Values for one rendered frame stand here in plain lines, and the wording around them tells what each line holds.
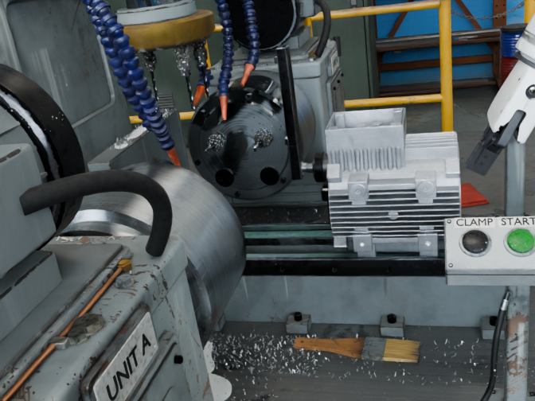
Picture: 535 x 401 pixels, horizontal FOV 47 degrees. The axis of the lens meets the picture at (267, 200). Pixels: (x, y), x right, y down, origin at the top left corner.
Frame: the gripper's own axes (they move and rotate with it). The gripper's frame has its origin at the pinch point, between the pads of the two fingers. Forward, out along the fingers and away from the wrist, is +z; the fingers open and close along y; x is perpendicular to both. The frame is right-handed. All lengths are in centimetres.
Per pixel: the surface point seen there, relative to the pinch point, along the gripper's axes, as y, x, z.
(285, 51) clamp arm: 18.1, 35.1, 2.6
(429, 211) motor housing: -2.1, 3.0, 10.1
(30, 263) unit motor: -52, 40, 10
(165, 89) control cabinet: 320, 142, 144
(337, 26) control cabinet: 321, 47, 54
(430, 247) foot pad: -3.6, 0.3, 14.9
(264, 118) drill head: 26.7, 34.9, 19.0
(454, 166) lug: -1.0, 3.1, 2.5
